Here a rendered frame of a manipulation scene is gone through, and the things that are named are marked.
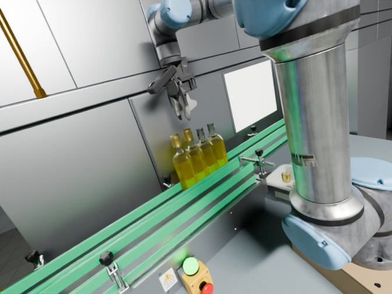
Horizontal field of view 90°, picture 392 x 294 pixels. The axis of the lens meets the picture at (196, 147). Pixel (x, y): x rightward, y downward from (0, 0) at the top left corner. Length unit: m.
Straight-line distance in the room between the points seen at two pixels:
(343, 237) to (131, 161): 0.68
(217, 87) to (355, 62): 0.80
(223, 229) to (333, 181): 0.47
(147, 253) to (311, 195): 0.45
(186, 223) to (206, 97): 0.57
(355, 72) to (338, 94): 1.16
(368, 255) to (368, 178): 0.20
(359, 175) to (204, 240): 0.46
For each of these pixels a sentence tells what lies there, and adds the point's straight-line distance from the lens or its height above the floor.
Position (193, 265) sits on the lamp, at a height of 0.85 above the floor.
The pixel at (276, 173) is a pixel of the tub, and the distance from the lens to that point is 0.99.
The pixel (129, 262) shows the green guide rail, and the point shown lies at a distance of 0.62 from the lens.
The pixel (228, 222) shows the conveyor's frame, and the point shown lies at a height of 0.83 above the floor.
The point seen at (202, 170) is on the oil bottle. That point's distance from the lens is 0.78.
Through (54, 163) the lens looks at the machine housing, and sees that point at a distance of 0.78.
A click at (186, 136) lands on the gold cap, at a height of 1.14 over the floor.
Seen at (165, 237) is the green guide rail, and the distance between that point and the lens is 0.64.
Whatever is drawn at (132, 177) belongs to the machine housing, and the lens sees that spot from 0.84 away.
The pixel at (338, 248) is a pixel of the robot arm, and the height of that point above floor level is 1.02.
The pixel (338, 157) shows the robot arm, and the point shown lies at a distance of 0.36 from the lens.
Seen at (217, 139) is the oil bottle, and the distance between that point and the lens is 0.81.
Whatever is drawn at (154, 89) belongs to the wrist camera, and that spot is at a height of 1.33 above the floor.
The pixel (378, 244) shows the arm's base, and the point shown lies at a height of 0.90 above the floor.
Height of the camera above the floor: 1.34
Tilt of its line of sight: 19 degrees down
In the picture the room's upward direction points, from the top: 16 degrees counter-clockwise
